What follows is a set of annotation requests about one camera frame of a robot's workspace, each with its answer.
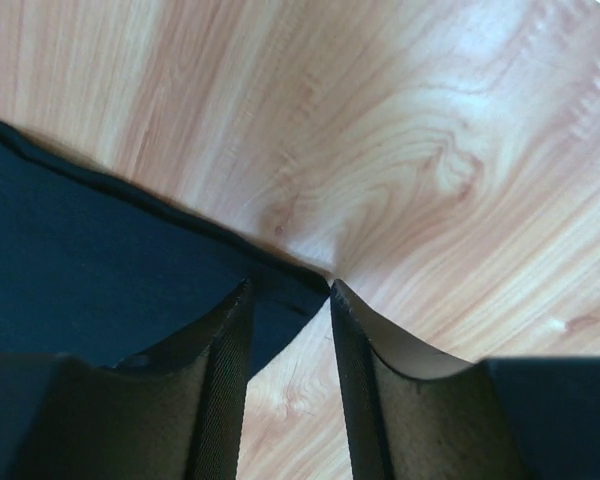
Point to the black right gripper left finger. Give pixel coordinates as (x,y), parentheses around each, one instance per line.
(172,411)

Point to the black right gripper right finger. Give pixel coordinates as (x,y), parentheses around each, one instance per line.
(413,411)

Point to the black t-shirt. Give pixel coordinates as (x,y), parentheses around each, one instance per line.
(94,266)

